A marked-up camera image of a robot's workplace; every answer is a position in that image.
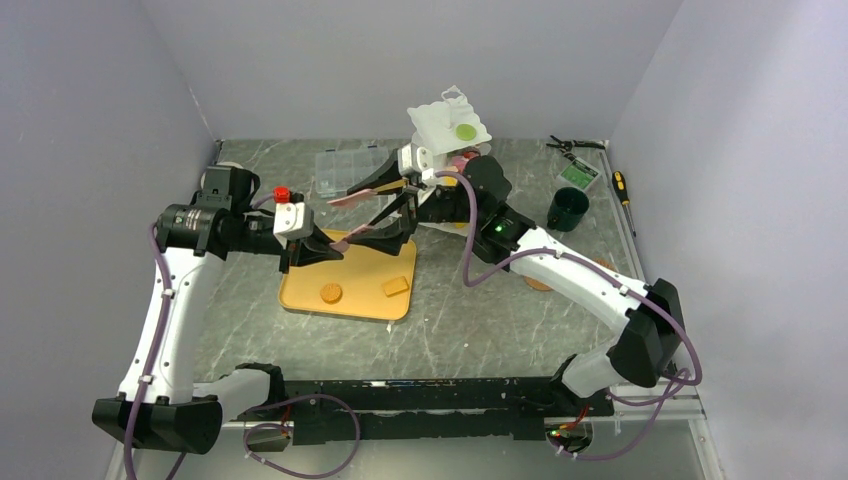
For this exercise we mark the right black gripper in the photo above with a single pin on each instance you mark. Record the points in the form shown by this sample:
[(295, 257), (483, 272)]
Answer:
[(390, 238)]

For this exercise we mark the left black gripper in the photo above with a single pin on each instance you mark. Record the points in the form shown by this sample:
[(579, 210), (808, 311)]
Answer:
[(316, 249)]

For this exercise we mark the tan waffle round cookie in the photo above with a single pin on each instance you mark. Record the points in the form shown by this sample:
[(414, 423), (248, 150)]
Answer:
[(331, 293)]

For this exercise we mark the yellow serving tray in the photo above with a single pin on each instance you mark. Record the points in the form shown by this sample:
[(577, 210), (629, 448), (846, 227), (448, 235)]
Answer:
[(361, 274)]

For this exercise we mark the yellow square biscuit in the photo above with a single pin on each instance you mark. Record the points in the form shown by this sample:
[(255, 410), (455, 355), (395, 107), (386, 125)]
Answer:
[(395, 286)]

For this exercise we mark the pink cake with cherry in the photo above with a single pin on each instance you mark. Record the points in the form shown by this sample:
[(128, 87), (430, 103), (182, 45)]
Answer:
[(459, 162)]

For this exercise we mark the white three-tier dessert stand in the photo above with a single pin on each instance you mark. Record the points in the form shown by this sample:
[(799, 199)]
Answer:
[(434, 130)]

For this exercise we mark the green round macaron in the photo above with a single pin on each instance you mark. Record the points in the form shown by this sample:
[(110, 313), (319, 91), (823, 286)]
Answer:
[(465, 132)]

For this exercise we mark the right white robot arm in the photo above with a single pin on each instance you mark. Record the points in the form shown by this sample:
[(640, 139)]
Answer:
[(643, 317)]

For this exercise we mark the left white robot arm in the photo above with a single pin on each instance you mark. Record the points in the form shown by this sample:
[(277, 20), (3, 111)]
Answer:
[(158, 405)]

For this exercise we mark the clear plastic compartment box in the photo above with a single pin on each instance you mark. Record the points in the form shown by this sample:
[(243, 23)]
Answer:
[(338, 170)]

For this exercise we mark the dark green mug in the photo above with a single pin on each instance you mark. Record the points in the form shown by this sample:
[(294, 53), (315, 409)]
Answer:
[(566, 210)]

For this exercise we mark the black pliers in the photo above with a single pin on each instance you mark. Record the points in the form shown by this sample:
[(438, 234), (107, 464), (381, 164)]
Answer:
[(568, 146)]

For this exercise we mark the green white packet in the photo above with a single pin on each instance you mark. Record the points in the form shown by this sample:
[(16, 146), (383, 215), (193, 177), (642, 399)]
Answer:
[(579, 174)]

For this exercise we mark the yellow black screwdriver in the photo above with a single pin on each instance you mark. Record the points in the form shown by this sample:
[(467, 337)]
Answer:
[(619, 185)]

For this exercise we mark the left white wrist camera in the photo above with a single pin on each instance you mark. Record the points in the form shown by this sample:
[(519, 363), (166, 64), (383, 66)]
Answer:
[(292, 222)]

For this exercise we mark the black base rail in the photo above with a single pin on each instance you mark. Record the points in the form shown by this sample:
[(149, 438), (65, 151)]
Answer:
[(520, 408)]

